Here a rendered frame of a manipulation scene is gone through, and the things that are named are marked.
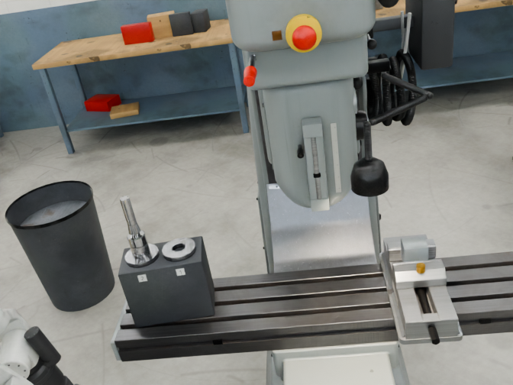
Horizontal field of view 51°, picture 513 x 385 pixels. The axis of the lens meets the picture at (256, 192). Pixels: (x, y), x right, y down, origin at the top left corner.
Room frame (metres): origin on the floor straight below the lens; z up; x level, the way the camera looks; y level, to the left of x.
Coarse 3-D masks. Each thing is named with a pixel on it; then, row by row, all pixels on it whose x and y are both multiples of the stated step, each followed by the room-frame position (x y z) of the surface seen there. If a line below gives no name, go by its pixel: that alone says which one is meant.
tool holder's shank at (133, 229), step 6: (120, 198) 1.20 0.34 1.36; (126, 198) 1.19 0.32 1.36; (126, 204) 1.18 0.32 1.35; (126, 210) 1.18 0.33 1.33; (132, 210) 1.19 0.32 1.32; (126, 216) 1.19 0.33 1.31; (132, 216) 1.19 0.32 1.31; (132, 222) 1.18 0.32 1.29; (132, 228) 1.18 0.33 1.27; (138, 228) 1.19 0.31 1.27; (132, 234) 1.18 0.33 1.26; (138, 234) 1.19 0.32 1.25
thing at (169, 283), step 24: (192, 240) 1.22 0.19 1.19; (144, 264) 1.15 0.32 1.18; (168, 264) 1.14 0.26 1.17; (192, 264) 1.13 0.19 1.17; (144, 288) 1.14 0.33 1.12; (168, 288) 1.14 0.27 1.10; (192, 288) 1.14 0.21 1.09; (144, 312) 1.14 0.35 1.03; (168, 312) 1.14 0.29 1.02; (192, 312) 1.14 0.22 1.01
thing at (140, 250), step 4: (144, 240) 1.19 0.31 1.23; (132, 244) 1.17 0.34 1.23; (136, 244) 1.17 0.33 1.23; (140, 244) 1.17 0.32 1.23; (144, 244) 1.18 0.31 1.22; (132, 248) 1.18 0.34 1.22; (136, 248) 1.17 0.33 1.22; (140, 248) 1.17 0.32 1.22; (144, 248) 1.18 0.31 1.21; (148, 248) 1.19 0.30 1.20; (132, 252) 1.18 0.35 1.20; (136, 252) 1.17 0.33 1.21; (140, 252) 1.17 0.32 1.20; (144, 252) 1.18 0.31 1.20; (148, 252) 1.19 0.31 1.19; (136, 256) 1.17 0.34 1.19; (140, 256) 1.17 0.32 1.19; (144, 256) 1.18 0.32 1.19
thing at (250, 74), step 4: (252, 56) 1.02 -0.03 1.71; (252, 60) 0.99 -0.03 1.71; (248, 64) 0.98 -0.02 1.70; (252, 64) 0.97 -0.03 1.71; (248, 68) 0.93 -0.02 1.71; (252, 68) 0.93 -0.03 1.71; (244, 72) 0.93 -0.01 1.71; (248, 72) 0.91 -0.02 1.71; (252, 72) 0.92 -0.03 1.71; (256, 72) 0.94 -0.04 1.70; (244, 76) 0.90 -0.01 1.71; (248, 76) 0.90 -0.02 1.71; (252, 76) 0.90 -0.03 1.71; (244, 80) 0.90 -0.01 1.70; (248, 80) 0.89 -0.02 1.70; (252, 80) 0.89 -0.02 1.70; (244, 84) 0.90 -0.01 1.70; (248, 84) 0.89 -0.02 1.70; (252, 84) 0.90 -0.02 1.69
